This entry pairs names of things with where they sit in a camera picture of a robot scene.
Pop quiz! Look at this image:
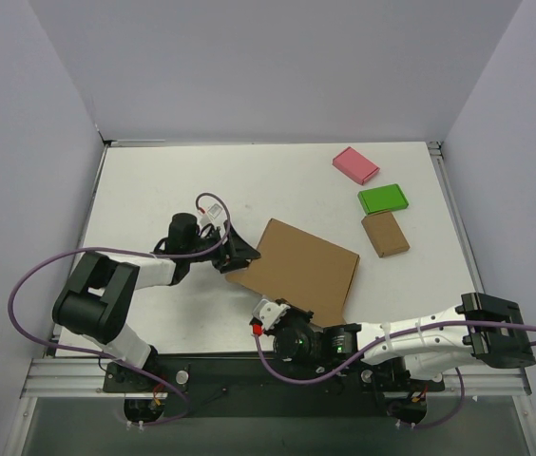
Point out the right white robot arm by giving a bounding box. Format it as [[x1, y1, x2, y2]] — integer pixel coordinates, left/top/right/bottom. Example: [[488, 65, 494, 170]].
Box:
[[264, 293, 536, 380]]

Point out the aluminium frame rail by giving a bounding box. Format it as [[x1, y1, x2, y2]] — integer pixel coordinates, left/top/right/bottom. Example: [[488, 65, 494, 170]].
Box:
[[20, 140, 535, 400]]

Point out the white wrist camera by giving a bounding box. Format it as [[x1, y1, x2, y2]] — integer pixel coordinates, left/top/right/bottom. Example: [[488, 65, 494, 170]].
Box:
[[250, 298, 291, 336], [199, 202, 228, 229]]

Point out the large brown cardboard box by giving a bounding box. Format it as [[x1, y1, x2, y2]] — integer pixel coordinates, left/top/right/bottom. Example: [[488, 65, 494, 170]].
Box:
[[226, 218, 359, 327]]

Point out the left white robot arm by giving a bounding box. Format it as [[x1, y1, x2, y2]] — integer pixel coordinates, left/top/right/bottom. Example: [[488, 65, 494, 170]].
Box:
[[52, 213, 260, 391]]

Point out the pink paper box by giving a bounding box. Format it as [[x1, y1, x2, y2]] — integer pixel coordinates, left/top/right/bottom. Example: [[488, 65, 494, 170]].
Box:
[[332, 146, 380, 185]]

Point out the small brown cardboard box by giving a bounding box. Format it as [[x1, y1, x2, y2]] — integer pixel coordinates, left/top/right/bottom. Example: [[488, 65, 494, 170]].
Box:
[[361, 211, 410, 258]]

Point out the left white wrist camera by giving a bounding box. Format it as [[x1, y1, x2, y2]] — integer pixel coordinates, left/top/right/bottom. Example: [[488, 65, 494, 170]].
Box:
[[199, 202, 228, 229]]

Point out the green paper box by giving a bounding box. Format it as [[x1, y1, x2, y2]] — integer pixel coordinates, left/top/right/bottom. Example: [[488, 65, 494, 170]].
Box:
[[357, 183, 409, 215]]

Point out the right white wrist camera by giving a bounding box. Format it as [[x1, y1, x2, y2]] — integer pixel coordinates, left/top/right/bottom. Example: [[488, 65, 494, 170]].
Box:
[[250, 298, 291, 336]]

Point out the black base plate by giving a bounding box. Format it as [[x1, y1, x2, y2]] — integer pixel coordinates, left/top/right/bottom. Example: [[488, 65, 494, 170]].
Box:
[[103, 352, 445, 420]]

